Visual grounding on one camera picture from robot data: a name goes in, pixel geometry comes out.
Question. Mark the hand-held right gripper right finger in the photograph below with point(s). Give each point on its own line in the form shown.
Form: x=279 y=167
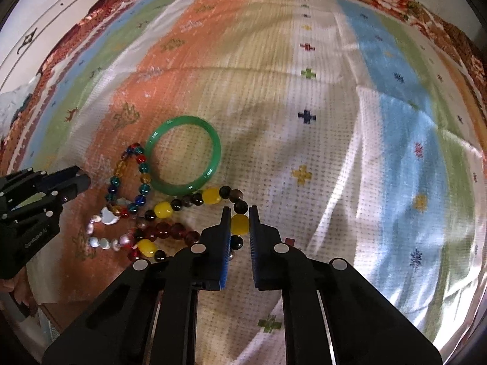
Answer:
x=254 y=258

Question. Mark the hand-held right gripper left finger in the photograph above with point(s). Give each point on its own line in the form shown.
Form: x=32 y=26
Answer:
x=226 y=258

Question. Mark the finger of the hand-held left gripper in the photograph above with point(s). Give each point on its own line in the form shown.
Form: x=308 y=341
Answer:
x=74 y=176
x=57 y=197

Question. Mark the person's left hand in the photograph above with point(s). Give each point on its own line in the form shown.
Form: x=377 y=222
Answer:
x=15 y=289

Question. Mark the green jade bangle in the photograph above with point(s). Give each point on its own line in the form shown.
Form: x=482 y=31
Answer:
x=213 y=159

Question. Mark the striped colourful blanket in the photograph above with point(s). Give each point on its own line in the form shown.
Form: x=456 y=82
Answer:
x=304 y=140

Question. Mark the white cabinet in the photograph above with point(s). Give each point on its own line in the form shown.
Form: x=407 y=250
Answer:
x=42 y=19

